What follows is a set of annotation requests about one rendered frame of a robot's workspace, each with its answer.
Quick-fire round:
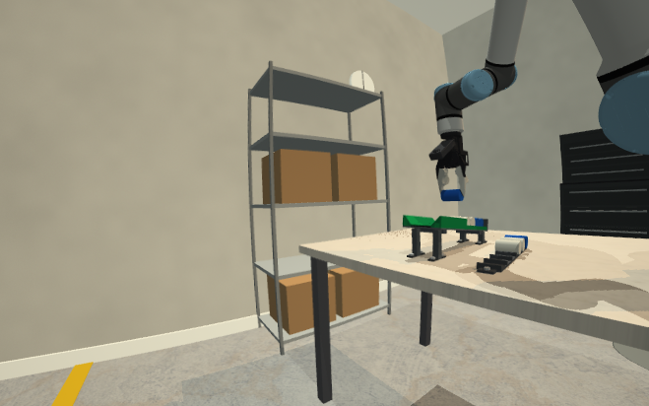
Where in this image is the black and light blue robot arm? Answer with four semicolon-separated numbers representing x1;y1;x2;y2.
434;0;649;155

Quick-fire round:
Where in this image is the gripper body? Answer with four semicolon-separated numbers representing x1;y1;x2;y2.
439;131;469;169

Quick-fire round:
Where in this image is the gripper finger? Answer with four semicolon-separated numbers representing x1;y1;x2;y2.
455;156;469;197
436;160;449;194

